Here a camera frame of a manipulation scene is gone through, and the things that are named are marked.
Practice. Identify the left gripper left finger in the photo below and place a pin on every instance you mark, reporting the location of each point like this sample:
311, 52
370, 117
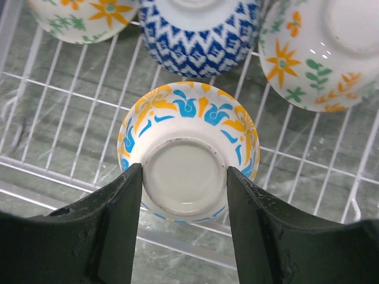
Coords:
89, 241

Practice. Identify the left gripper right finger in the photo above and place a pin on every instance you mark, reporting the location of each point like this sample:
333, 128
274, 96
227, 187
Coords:
275, 242

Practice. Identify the orange blue floral bowl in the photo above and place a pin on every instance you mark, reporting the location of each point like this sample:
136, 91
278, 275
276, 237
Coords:
186, 135

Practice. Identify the star and leaves bowl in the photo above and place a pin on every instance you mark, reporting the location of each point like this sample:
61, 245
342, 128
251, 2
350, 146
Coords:
321, 56

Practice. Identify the red patterned blue bowl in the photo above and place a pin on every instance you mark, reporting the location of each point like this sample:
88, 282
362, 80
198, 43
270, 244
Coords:
199, 39

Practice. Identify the orange star leaf bowl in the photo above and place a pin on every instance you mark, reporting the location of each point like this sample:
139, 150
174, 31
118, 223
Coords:
84, 22

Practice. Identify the white wire dish rack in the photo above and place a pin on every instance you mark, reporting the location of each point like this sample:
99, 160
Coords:
62, 106

